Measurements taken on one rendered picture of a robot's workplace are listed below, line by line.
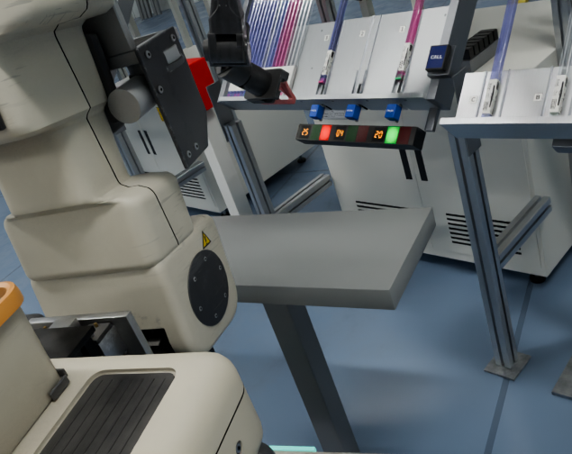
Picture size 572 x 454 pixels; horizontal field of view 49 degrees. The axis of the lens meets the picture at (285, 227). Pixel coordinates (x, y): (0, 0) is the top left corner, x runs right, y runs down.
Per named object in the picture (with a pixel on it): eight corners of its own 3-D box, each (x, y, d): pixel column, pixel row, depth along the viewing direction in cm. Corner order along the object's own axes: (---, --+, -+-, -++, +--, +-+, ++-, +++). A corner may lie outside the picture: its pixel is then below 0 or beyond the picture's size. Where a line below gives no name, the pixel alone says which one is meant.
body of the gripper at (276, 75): (257, 74, 137) (231, 59, 132) (288, 71, 130) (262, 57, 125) (249, 102, 137) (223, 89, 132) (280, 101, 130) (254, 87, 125)
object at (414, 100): (441, 110, 127) (422, 97, 122) (238, 110, 174) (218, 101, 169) (443, 104, 127) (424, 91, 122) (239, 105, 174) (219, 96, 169)
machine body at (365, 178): (549, 295, 170) (517, 81, 143) (354, 253, 221) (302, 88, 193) (636, 179, 205) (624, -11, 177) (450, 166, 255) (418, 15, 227)
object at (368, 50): (436, 100, 125) (428, 94, 123) (232, 103, 173) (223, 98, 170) (458, 10, 126) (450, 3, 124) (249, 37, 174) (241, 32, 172)
